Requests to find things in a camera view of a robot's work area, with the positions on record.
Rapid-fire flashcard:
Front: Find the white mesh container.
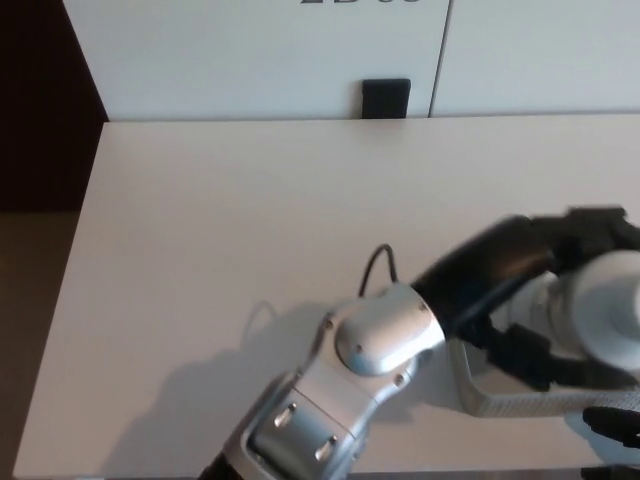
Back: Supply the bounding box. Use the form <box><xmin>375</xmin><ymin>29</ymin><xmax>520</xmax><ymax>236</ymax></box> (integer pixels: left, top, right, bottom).
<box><xmin>447</xmin><ymin>339</ymin><xmax>640</xmax><ymax>419</ymax></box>

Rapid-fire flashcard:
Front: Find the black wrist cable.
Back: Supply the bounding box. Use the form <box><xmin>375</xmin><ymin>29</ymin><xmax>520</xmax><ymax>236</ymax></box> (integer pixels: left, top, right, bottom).
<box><xmin>359</xmin><ymin>243</ymin><xmax>401</xmax><ymax>296</ymax></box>

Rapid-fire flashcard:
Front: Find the white plastic bottle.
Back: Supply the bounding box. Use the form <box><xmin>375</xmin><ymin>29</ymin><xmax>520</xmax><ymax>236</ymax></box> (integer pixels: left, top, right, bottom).
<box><xmin>504</xmin><ymin>249</ymin><xmax>640</xmax><ymax>374</ymax></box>

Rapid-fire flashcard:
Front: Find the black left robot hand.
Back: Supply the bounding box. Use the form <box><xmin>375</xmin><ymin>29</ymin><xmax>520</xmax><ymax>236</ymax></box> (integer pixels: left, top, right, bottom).
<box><xmin>409</xmin><ymin>203</ymin><xmax>640</xmax><ymax>394</ymax></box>

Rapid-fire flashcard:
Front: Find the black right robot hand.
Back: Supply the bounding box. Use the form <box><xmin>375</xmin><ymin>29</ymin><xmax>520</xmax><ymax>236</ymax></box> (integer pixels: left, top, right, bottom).
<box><xmin>581</xmin><ymin>405</ymin><xmax>640</xmax><ymax>454</ymax></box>

